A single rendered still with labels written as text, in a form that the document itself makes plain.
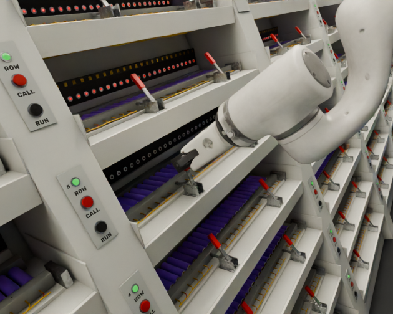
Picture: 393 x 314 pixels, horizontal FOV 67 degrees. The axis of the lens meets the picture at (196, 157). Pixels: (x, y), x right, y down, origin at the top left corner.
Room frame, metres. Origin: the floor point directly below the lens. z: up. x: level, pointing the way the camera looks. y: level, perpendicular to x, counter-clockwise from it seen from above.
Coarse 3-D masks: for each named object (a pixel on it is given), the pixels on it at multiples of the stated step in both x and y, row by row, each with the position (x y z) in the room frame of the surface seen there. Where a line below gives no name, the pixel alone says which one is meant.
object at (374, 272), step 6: (378, 246) 1.34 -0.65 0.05; (378, 252) 1.32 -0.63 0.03; (378, 258) 1.30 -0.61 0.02; (378, 264) 1.27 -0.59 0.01; (372, 270) 1.21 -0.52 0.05; (372, 276) 1.19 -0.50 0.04; (372, 282) 1.17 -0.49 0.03; (372, 288) 1.15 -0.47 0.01; (372, 294) 1.14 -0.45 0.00; (366, 300) 1.08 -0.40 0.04; (366, 306) 1.06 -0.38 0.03
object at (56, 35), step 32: (32, 0) 0.68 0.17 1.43; (64, 0) 0.73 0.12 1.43; (96, 0) 0.79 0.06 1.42; (128, 0) 0.87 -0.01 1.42; (160, 0) 0.96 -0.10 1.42; (192, 0) 0.98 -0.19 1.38; (224, 0) 0.91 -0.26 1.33; (32, 32) 0.47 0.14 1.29; (64, 32) 0.51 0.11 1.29; (96, 32) 0.55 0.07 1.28; (128, 32) 0.60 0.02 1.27; (160, 32) 0.67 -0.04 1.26
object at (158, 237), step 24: (264, 144) 0.81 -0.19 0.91; (144, 168) 0.73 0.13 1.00; (216, 168) 0.71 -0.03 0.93; (240, 168) 0.71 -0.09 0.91; (216, 192) 0.63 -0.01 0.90; (144, 216) 0.57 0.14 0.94; (168, 216) 0.54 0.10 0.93; (192, 216) 0.56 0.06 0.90; (144, 240) 0.49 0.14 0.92; (168, 240) 0.51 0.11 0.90
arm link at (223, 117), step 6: (222, 108) 0.47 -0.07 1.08; (222, 114) 0.47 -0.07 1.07; (228, 114) 0.46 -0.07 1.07; (222, 120) 0.47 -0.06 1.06; (228, 120) 0.46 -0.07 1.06; (222, 126) 0.48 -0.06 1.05; (228, 126) 0.46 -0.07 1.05; (234, 126) 0.45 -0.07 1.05; (228, 132) 0.46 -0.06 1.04; (234, 132) 0.45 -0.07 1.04; (234, 138) 0.46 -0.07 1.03; (240, 138) 0.45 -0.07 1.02; (246, 138) 0.45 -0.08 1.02; (240, 144) 0.47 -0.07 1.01; (246, 144) 0.47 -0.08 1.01
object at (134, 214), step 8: (224, 152) 0.79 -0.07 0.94; (216, 160) 0.73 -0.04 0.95; (200, 168) 0.71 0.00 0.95; (176, 176) 0.66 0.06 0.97; (184, 176) 0.66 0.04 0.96; (168, 184) 0.63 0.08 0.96; (152, 192) 0.61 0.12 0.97; (160, 192) 0.60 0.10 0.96; (168, 192) 0.62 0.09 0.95; (144, 200) 0.58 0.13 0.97; (152, 200) 0.58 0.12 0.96; (160, 200) 0.60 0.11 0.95; (136, 208) 0.56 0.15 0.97; (144, 208) 0.57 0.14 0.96; (152, 208) 0.58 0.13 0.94; (128, 216) 0.54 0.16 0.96; (136, 216) 0.55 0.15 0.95
